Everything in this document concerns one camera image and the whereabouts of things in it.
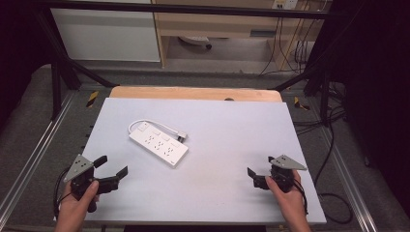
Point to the person's right hand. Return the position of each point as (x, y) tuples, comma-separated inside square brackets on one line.
[(291, 204)]

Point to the light wooden table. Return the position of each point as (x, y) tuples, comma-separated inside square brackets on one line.
[(193, 94)]

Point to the white power strip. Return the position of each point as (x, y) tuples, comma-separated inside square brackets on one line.
[(158, 144)]

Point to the yellow black tape strip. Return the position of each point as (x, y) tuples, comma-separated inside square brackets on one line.
[(299, 103), (92, 99)]

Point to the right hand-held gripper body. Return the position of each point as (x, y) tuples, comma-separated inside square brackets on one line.
[(283, 175)]

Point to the white wall socket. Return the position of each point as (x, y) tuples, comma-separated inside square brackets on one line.
[(285, 4)]

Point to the light wooden desk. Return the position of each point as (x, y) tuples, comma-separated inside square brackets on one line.
[(219, 24)]

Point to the white chair base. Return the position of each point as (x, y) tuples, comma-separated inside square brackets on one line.
[(195, 40)]

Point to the black metal stand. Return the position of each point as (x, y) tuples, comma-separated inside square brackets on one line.
[(56, 87), (325, 93)]

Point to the person's left hand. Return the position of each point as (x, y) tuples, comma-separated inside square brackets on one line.
[(72, 209)]

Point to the white power plug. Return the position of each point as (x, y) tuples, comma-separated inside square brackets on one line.
[(182, 135)]

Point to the white cabinet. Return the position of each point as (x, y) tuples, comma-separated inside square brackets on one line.
[(106, 35)]

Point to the black frame crossbar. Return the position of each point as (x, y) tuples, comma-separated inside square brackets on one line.
[(193, 9)]

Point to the aluminium floor rail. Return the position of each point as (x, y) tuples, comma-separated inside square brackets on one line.
[(349, 183), (35, 151)]

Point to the dark curtain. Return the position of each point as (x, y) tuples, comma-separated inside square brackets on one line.
[(19, 48), (380, 80)]

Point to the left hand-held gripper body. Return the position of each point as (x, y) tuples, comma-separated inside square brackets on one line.
[(80, 167)]

